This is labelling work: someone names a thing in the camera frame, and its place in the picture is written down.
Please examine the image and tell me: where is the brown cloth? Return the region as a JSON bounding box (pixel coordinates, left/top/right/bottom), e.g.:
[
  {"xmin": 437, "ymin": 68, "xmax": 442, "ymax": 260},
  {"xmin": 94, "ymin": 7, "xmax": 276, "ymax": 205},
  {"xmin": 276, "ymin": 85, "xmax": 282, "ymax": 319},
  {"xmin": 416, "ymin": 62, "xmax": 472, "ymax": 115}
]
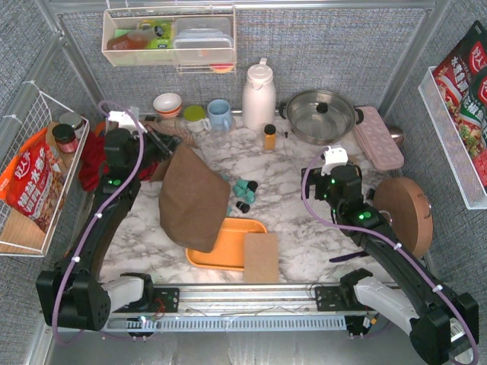
[{"xmin": 158, "ymin": 144, "xmax": 231, "ymax": 253}]

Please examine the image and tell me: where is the tan scouring pad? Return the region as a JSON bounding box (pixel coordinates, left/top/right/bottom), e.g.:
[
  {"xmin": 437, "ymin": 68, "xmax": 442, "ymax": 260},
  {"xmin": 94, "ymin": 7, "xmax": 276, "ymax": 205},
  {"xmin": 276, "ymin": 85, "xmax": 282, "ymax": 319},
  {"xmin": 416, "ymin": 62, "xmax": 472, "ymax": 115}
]
[{"xmin": 243, "ymin": 233, "xmax": 279, "ymax": 284}]

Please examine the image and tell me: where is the orange plastic tray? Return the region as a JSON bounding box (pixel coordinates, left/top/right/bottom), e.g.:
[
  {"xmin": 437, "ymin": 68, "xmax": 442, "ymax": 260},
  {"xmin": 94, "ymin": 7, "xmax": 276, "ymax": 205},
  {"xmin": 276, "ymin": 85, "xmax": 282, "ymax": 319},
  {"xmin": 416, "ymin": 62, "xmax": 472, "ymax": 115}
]
[{"xmin": 186, "ymin": 217, "xmax": 267, "ymax": 271}]

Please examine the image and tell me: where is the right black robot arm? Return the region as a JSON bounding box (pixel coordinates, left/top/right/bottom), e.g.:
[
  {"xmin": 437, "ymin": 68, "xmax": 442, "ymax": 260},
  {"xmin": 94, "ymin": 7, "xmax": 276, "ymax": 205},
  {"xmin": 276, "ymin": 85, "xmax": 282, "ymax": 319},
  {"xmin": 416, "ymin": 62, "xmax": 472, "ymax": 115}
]
[{"xmin": 301, "ymin": 163, "xmax": 479, "ymax": 364}]

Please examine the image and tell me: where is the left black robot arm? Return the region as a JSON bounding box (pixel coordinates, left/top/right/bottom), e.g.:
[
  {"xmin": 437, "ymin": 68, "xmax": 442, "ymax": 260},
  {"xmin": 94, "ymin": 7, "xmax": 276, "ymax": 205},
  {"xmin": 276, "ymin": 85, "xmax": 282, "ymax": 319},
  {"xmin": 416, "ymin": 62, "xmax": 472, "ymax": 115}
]
[{"xmin": 36, "ymin": 129, "xmax": 182, "ymax": 331}]

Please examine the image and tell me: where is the black coffee capsule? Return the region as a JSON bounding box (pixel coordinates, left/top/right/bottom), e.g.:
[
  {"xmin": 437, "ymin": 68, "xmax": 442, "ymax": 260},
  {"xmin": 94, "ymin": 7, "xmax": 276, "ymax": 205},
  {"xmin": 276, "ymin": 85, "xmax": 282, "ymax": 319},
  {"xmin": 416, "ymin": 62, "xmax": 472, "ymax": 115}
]
[
  {"xmin": 247, "ymin": 181, "xmax": 259, "ymax": 192},
  {"xmin": 236, "ymin": 201, "xmax": 250, "ymax": 214}
]

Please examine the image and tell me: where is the striped beige cloth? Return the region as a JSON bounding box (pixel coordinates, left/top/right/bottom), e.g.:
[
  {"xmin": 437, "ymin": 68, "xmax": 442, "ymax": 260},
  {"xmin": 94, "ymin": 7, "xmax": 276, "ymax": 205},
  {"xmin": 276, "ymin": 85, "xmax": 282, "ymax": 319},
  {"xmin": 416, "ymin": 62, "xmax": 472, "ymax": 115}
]
[{"xmin": 143, "ymin": 121, "xmax": 199, "ymax": 148}]

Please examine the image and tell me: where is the black small lid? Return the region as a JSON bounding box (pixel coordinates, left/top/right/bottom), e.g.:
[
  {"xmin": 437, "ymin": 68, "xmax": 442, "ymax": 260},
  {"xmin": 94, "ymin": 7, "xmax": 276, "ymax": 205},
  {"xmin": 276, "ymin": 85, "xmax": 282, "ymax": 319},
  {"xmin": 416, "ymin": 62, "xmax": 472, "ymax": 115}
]
[{"xmin": 366, "ymin": 189, "xmax": 375, "ymax": 201}]

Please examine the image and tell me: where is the red cloth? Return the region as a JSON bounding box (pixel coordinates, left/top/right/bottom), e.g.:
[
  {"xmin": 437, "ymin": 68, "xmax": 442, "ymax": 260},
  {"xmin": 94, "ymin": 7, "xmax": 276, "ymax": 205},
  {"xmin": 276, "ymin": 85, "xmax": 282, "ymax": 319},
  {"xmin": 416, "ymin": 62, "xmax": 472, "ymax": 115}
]
[{"xmin": 78, "ymin": 132, "xmax": 161, "ymax": 192}]

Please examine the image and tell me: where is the green lid white cup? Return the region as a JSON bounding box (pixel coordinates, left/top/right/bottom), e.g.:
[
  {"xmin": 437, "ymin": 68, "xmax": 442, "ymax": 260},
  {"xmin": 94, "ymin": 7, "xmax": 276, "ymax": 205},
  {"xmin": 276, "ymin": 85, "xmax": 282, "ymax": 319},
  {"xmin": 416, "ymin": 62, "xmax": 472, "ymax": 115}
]
[{"xmin": 183, "ymin": 105, "xmax": 211, "ymax": 133}]

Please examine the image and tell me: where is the white orange striped bowl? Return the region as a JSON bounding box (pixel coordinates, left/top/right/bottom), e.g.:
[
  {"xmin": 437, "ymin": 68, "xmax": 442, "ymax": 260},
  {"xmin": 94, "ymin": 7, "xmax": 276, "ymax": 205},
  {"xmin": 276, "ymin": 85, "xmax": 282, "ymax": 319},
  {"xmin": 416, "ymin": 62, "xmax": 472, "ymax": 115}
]
[{"xmin": 153, "ymin": 93, "xmax": 182, "ymax": 119}]

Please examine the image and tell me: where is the silver lid glass jar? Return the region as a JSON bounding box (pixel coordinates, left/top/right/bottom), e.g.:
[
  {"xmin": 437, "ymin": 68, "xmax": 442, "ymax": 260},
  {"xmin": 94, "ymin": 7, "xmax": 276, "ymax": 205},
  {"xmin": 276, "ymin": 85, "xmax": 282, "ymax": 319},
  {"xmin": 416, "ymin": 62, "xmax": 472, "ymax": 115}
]
[{"xmin": 59, "ymin": 112, "xmax": 84, "ymax": 131}]

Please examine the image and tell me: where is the pink egg tray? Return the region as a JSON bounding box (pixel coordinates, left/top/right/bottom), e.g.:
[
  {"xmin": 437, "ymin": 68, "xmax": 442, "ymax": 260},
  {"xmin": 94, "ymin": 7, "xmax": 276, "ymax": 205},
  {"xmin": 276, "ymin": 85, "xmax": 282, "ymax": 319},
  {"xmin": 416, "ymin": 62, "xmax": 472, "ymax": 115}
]
[{"xmin": 352, "ymin": 106, "xmax": 404, "ymax": 172}]

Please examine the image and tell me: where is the orange spice bottle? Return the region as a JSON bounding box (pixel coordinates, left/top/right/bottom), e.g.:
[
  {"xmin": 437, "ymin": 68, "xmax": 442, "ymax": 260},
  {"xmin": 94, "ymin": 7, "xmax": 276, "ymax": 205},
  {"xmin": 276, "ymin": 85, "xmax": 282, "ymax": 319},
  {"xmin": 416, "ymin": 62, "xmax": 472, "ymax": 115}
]
[{"xmin": 263, "ymin": 124, "xmax": 276, "ymax": 151}]

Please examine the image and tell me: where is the steel pot with lid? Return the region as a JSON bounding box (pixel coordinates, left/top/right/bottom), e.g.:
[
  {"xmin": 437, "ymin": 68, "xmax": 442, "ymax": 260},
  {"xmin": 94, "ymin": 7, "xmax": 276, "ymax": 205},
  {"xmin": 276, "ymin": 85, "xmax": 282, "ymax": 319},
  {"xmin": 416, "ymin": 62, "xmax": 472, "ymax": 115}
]
[{"xmin": 279, "ymin": 90, "xmax": 364, "ymax": 146}]

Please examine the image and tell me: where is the blue mug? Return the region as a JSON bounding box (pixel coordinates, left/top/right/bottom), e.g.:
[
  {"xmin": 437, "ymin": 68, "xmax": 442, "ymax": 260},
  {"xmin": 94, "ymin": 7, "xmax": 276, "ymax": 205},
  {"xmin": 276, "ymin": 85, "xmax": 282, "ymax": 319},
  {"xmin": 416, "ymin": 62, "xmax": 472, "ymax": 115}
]
[{"xmin": 207, "ymin": 99, "xmax": 234, "ymax": 132}]

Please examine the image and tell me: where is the round wooden board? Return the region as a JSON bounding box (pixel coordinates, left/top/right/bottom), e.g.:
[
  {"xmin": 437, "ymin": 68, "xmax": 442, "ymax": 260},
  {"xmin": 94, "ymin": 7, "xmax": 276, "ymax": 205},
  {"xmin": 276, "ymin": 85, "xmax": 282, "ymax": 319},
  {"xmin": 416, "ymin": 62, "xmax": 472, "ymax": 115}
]
[{"xmin": 373, "ymin": 177, "xmax": 434, "ymax": 258}]

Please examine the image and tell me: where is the white thermos jug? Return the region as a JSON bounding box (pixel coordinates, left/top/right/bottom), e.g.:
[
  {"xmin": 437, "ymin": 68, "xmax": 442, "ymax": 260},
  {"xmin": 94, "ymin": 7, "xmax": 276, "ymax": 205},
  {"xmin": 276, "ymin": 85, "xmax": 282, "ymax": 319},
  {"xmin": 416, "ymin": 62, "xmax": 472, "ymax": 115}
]
[{"xmin": 242, "ymin": 58, "xmax": 276, "ymax": 132}]

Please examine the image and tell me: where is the red snack bag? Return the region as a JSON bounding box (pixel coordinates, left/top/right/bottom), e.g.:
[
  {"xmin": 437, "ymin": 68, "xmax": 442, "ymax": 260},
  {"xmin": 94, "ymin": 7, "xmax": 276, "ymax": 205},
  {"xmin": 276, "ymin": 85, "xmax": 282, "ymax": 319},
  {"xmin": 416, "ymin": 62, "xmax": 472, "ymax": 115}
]
[{"xmin": 1, "ymin": 128, "xmax": 65, "ymax": 233}]

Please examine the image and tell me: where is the clear plastic food container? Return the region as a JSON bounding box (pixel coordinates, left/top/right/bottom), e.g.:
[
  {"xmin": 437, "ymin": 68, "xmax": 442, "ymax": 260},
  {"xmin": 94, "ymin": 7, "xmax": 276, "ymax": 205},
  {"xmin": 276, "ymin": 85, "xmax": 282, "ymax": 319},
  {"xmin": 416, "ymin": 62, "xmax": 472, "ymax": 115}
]
[{"xmin": 173, "ymin": 17, "xmax": 234, "ymax": 65}]

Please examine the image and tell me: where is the red seasoning packet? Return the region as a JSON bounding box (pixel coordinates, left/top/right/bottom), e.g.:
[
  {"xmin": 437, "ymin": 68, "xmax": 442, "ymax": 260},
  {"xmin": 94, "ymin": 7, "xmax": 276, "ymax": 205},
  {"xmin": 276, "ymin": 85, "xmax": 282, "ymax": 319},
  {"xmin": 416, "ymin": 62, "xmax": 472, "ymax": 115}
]
[{"xmin": 433, "ymin": 20, "xmax": 486, "ymax": 187}]

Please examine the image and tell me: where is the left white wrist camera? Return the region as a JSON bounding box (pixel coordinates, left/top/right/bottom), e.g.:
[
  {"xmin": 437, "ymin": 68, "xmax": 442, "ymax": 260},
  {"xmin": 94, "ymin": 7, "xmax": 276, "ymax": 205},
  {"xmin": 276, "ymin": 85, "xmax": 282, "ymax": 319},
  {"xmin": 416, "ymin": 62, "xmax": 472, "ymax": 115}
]
[{"xmin": 106, "ymin": 111, "xmax": 138, "ymax": 132}]

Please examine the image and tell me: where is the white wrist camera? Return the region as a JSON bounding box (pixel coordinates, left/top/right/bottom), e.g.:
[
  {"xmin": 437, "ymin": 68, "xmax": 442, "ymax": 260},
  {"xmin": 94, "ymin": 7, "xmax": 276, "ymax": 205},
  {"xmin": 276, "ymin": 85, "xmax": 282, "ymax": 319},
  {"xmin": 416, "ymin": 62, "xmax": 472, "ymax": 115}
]
[
  {"xmin": 320, "ymin": 145, "xmax": 349, "ymax": 176},
  {"xmin": 106, "ymin": 111, "xmax": 138, "ymax": 132}
]

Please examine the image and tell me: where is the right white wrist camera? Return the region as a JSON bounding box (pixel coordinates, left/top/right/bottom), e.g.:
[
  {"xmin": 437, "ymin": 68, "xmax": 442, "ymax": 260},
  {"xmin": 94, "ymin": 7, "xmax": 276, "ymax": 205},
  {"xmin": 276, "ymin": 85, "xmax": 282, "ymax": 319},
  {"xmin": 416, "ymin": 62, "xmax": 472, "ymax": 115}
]
[{"xmin": 320, "ymin": 145, "xmax": 349, "ymax": 176}]

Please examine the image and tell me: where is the purple handled knife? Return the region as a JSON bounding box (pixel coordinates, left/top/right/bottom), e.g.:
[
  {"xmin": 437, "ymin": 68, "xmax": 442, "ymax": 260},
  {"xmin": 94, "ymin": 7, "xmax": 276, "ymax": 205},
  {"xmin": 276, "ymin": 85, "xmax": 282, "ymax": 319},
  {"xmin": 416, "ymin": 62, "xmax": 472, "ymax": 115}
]
[{"xmin": 329, "ymin": 251, "xmax": 368, "ymax": 263}]

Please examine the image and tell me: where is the white wire wall basket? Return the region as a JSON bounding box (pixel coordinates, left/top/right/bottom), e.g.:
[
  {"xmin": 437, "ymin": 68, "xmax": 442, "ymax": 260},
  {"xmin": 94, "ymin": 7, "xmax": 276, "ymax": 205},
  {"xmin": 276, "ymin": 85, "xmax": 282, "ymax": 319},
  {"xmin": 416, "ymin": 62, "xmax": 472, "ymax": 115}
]
[{"xmin": 1, "ymin": 81, "xmax": 90, "ymax": 257}]

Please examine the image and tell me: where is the cream wall shelf basket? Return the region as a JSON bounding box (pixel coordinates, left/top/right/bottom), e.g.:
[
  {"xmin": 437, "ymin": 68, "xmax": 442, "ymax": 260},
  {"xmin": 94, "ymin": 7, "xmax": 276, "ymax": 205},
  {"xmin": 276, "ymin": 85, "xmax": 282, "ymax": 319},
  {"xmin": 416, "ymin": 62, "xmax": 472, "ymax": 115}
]
[{"xmin": 101, "ymin": 5, "xmax": 237, "ymax": 73}]

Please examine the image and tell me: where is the right white wall basket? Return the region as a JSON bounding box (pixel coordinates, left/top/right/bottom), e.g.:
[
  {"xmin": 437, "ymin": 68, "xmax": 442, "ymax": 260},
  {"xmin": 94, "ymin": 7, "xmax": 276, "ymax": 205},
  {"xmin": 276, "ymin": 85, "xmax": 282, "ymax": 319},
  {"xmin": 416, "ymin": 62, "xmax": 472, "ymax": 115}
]
[{"xmin": 418, "ymin": 66, "xmax": 486, "ymax": 210}]

